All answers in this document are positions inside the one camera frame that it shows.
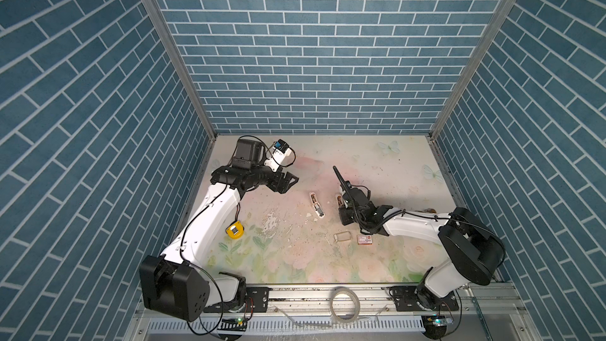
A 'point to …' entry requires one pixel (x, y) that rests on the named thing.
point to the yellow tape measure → (235, 230)
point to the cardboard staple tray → (343, 236)
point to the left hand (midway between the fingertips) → (289, 173)
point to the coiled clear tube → (357, 304)
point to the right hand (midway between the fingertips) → (339, 206)
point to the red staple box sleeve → (364, 240)
